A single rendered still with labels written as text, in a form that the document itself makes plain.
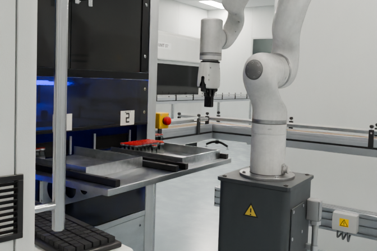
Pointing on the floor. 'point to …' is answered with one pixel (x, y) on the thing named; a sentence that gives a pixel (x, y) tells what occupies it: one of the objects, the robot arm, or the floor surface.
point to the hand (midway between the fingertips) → (208, 102)
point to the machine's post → (149, 131)
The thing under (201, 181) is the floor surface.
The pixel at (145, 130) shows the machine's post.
